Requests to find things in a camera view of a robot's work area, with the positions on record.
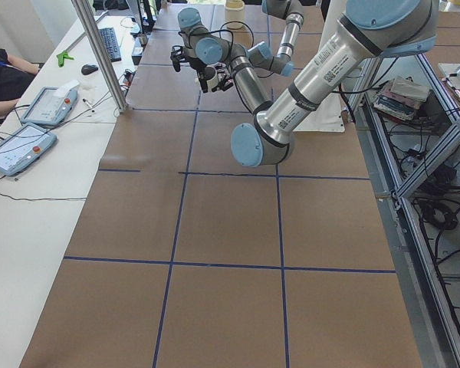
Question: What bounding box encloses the aluminium frame post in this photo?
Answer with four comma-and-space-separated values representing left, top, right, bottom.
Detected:
71, 0, 128, 113

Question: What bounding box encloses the white ribbed HOME mug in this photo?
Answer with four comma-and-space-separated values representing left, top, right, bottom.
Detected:
205, 65, 222, 91

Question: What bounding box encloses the black marker pen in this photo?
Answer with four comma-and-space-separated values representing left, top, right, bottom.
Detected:
82, 98, 95, 113

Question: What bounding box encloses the far teach pendant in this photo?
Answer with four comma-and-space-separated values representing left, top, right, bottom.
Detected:
20, 87, 78, 128

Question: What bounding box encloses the seated person in black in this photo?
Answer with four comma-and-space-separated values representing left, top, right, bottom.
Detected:
0, 48, 40, 118

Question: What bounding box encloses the green plastic clamp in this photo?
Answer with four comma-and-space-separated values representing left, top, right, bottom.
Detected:
56, 51, 74, 67

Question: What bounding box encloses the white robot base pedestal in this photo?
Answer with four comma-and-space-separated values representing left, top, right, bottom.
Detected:
298, 15, 369, 133

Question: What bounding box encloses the black computer mouse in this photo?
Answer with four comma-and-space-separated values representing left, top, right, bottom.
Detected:
80, 64, 99, 76

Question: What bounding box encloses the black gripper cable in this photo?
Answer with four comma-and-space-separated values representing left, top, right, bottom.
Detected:
218, 21, 256, 49

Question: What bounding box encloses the stack of books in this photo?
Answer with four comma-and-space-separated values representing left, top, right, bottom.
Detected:
373, 76, 431, 121

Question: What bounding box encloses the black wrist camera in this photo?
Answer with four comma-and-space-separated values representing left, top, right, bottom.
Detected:
170, 45, 188, 73

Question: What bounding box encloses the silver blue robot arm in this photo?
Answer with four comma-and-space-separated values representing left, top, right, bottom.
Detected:
171, 1, 439, 167
200, 1, 304, 98

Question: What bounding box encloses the near teach pendant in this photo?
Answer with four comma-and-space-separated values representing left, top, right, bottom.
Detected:
0, 123, 58, 176

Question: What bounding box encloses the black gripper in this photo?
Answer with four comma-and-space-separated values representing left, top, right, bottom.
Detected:
189, 57, 215, 93
214, 64, 234, 91

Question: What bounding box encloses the cream white bin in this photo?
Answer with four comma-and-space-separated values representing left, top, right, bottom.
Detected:
225, 0, 245, 30

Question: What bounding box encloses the teach pendant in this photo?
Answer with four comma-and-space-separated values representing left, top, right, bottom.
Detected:
20, 87, 78, 128
0, 123, 58, 176

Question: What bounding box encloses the black keyboard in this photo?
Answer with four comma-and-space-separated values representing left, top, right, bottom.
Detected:
99, 27, 122, 62

